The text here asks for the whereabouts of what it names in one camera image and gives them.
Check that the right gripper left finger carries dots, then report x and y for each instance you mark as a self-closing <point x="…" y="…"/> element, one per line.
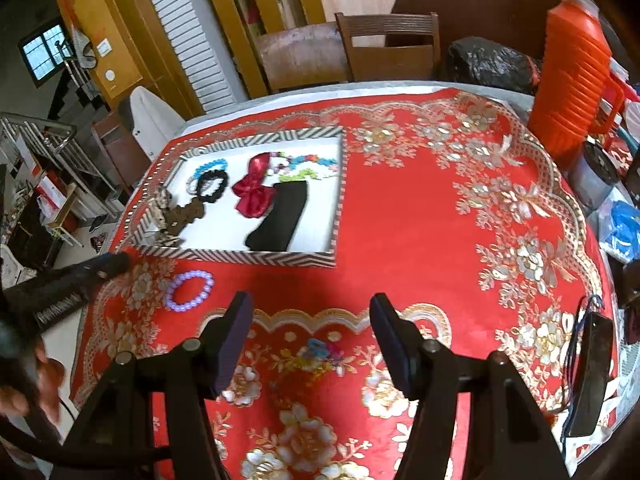
<point x="222" y="342"/>

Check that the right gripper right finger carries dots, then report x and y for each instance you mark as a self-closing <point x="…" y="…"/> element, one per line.
<point x="400" y="343"/>

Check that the red satin bow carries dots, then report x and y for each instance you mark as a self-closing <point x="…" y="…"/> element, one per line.
<point x="255" y="198"/>

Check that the leopard print bow scrunchie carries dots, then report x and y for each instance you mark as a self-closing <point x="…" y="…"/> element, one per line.
<point x="161" y="208"/>

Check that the black scrunchie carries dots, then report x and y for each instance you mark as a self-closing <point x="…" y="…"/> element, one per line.
<point x="205" y="180"/>

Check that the person's left hand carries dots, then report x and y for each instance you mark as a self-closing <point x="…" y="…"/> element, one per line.
<point x="49" y="379"/>

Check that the small colourful hair clips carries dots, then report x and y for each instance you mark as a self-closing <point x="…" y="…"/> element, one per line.
<point x="319" y="350"/>

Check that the black fabric pouch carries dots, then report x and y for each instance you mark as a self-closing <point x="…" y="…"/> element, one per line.
<point x="275" y="232"/>

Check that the brown striped scrunchie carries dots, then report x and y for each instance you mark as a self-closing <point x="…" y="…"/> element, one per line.
<point x="179" y="217"/>

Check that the red floral tablecloth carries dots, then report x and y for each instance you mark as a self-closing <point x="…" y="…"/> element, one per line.
<point x="451" y="208"/>

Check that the striped white tray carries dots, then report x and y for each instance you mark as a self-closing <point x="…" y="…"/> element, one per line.
<point x="316" y="154"/>

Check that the metal stair railing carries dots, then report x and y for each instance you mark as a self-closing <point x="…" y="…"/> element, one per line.
<point x="57" y="143"/>

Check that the white ironing board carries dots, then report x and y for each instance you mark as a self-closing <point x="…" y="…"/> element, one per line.
<point x="151" y="121"/>

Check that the blue plastic bag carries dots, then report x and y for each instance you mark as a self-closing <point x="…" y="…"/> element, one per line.
<point x="619" y="230"/>

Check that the grey lidded cup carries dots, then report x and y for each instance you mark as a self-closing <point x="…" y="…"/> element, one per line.
<point x="592" y="176"/>

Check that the wooden chair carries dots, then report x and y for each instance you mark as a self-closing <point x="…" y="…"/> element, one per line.
<point x="385" y="47"/>

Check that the black plastic bag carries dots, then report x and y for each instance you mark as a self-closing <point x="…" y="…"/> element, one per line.
<point x="477" y="60"/>

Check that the orange ribbed thermos jug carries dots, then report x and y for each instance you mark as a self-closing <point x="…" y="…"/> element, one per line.
<point x="577" y="95"/>

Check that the white louvered door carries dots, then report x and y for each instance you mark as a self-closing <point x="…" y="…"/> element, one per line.
<point x="198" y="41"/>

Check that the dark round tabletop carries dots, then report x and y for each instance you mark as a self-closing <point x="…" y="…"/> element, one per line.
<point x="518" y="24"/>

